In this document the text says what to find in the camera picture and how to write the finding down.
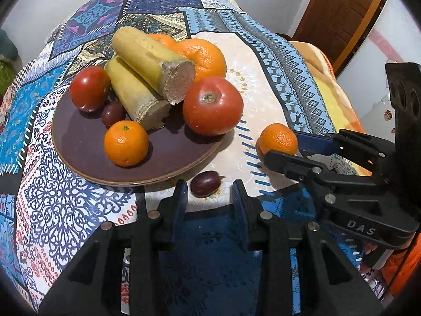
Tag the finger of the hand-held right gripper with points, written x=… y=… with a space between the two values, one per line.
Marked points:
x=312 y=141
x=296 y=166

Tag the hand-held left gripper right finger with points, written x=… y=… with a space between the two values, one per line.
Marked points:
x=238 y=204

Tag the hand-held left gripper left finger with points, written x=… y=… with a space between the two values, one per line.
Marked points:
x=182 y=204

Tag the small dark red fruit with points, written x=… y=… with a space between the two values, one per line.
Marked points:
x=112 y=114
x=205 y=184

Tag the small mandarin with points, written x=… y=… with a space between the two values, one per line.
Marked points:
x=126 y=143
x=278 y=138

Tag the red tomato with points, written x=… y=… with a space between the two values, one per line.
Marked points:
x=213 y=105
x=89 y=88

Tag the dark purple round plate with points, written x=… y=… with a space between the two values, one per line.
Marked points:
x=85 y=144

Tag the yellow sugarcane piece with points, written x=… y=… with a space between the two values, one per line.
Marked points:
x=148 y=57
x=131 y=93

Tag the large orange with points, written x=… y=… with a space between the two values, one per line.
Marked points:
x=163 y=40
x=204 y=57

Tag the white wardrobe sliding door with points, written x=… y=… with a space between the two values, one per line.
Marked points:
x=371 y=82

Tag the patchwork patterned blanket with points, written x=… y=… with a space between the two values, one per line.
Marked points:
x=82 y=204

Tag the brown wooden door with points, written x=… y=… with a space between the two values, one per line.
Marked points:
x=338 y=16

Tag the green patterned bag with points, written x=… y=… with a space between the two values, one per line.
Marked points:
x=6 y=75

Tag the grey plush toy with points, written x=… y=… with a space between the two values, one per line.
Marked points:
x=8 y=44

